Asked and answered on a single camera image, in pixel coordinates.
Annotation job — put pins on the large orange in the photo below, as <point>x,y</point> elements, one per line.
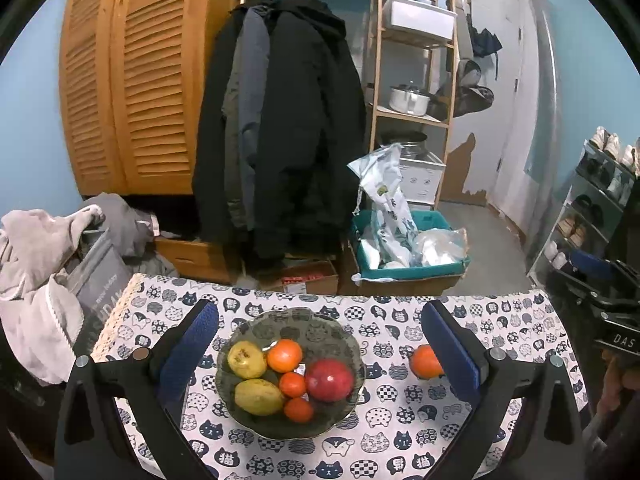
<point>285,355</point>
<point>425,362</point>

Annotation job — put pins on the wooden louvered wardrobe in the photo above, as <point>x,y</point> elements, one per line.
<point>145,85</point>

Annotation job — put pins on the clear plastic bag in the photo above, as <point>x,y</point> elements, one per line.
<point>440,245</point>

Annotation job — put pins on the wooden shelf rack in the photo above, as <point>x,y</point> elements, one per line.
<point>452,85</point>

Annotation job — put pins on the white storage box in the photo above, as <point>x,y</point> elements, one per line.
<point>420,17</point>

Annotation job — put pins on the dark cooking pot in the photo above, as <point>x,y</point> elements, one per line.
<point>402,142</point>

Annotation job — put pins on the brown cardboard box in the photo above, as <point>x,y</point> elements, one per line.
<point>400,287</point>

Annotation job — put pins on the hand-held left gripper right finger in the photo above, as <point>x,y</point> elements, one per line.
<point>450,350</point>

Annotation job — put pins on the person's right hand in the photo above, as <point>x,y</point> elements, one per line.
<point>617,380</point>

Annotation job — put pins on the small tangerine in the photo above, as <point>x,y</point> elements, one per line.
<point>298,409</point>
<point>292,384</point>

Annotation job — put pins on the printed white plastic bag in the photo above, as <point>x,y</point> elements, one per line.
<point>387,200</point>

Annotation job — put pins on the silver vertical pipe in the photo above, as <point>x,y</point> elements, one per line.
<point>545,110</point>

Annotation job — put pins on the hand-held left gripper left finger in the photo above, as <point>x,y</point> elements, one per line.
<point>192,350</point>

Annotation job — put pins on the group of shoes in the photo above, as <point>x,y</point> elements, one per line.
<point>575,227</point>

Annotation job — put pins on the grey jacket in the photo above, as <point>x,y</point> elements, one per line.
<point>245,110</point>

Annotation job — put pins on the cat-print tablecloth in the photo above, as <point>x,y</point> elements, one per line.
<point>400,415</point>

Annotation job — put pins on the metal shoe rack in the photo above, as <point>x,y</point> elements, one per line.
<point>585,190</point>

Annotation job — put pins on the cardboard box with red packets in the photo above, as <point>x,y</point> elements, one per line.
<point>305,277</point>

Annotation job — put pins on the white pot with lid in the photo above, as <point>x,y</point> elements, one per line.
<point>409,100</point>

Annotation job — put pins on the scalloped glass bowl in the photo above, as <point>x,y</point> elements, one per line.
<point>320,330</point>

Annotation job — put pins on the black hooded coat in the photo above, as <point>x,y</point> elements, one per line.
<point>310,135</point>

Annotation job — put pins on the grey tote bag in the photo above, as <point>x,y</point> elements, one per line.
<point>105,280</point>

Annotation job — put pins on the white door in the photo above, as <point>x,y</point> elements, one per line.
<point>495,110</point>

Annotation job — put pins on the red apple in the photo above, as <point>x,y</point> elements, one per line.
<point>329,380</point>

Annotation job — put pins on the dark hanging bag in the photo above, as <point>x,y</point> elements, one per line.
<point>472,95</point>

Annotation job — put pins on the beige fleece garment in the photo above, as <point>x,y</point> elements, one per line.
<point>30,285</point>

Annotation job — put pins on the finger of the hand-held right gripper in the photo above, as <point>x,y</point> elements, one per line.
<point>592,265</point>

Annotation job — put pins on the white drawer cabinet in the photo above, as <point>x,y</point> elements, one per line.
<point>422,180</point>

